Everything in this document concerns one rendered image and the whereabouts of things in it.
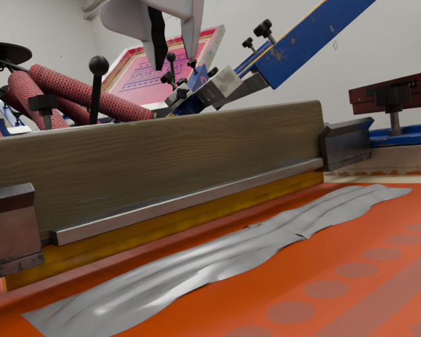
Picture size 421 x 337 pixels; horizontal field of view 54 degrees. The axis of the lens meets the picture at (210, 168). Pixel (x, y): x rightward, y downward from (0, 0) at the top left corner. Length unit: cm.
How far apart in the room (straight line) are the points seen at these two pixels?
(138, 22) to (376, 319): 32
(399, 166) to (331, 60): 214
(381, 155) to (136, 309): 40
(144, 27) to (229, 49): 283
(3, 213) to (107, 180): 8
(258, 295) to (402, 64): 227
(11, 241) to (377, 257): 22
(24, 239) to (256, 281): 14
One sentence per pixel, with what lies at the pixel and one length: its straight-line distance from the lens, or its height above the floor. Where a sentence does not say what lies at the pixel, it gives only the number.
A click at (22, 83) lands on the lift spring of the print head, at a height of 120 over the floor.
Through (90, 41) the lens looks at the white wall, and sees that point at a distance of 507.
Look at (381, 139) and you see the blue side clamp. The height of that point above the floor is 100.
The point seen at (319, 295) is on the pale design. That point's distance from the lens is 22.
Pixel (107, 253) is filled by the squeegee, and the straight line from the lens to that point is 33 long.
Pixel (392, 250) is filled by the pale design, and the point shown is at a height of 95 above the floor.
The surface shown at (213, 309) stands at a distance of 22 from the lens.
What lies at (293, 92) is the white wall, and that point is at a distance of 282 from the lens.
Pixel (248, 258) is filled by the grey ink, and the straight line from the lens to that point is 27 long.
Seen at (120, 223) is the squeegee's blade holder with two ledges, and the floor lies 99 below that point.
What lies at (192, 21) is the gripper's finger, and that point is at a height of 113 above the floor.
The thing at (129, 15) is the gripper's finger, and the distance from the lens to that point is 40.
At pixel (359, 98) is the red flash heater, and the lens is 147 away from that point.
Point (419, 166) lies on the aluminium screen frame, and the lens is 54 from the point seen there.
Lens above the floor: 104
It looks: 5 degrees down
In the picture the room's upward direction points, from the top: 9 degrees counter-clockwise
